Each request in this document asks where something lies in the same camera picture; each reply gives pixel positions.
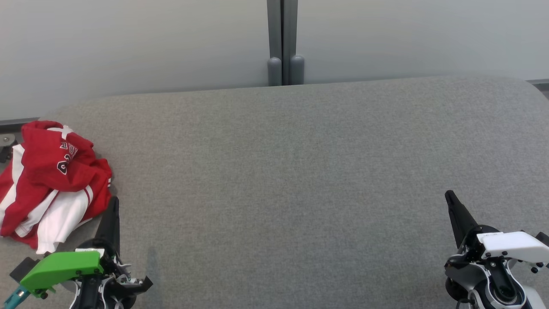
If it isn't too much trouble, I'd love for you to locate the teal cable connector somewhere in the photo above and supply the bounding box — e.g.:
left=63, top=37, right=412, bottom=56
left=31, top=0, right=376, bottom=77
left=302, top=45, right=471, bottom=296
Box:
left=3, top=287, right=31, bottom=309

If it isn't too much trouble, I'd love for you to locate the grey partition post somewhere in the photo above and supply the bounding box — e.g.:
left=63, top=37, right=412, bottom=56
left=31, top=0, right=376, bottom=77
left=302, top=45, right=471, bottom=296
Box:
left=283, top=0, right=305, bottom=85
left=267, top=0, right=283, bottom=86

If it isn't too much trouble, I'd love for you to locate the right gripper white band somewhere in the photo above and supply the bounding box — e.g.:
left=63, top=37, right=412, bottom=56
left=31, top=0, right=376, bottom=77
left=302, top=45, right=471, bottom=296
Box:
left=445, top=190, right=549, bottom=273

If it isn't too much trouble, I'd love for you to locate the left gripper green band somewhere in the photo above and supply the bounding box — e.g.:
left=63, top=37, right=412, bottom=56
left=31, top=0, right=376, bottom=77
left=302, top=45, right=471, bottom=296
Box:
left=19, top=197, right=153, bottom=299

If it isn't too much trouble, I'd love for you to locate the grey caster wheel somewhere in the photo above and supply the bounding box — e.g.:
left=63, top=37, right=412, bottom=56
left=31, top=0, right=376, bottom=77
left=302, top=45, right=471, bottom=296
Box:
left=0, top=133, right=18, bottom=163

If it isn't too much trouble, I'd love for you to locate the red and white jersey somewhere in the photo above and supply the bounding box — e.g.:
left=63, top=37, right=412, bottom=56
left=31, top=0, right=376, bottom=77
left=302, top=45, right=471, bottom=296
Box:
left=0, top=120, right=113, bottom=254

